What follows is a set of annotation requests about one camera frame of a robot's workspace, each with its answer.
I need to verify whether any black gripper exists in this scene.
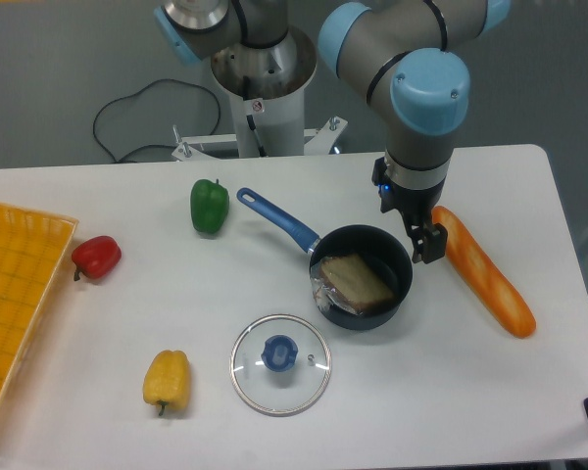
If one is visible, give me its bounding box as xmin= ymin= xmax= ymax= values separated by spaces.
xmin=371 ymin=157 xmax=448 ymax=264

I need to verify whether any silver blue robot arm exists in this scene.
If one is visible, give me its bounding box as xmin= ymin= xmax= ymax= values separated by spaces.
xmin=154 ymin=1 xmax=511 ymax=263

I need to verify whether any glass lid with blue knob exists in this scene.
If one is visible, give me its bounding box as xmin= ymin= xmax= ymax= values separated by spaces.
xmin=229 ymin=314 xmax=332 ymax=417

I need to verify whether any orange baguette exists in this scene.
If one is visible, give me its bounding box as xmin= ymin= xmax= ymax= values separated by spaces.
xmin=432 ymin=206 xmax=537 ymax=339

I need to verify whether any wrapped bread slice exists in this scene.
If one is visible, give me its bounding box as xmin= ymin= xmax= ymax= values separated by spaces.
xmin=311 ymin=254 xmax=397 ymax=316

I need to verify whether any green bell pepper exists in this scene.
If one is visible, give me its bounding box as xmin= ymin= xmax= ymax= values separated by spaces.
xmin=189 ymin=179 xmax=229 ymax=235

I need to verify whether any yellow bell pepper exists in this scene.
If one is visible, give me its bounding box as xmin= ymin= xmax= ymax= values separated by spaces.
xmin=142 ymin=350 xmax=191 ymax=416

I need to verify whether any red bell pepper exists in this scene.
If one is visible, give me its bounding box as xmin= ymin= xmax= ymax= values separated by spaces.
xmin=72 ymin=235 xmax=122 ymax=281

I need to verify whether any yellow plastic basket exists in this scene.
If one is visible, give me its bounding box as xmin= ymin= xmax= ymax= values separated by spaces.
xmin=0 ymin=203 xmax=78 ymax=407

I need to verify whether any black pot with blue handle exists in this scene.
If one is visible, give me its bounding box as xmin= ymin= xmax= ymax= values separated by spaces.
xmin=236 ymin=188 xmax=413 ymax=331

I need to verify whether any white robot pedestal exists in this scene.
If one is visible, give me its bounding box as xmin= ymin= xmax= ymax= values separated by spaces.
xmin=171 ymin=26 xmax=349 ymax=163

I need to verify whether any black floor cable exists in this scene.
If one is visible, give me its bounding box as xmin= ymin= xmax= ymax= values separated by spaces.
xmin=92 ymin=78 xmax=221 ymax=164

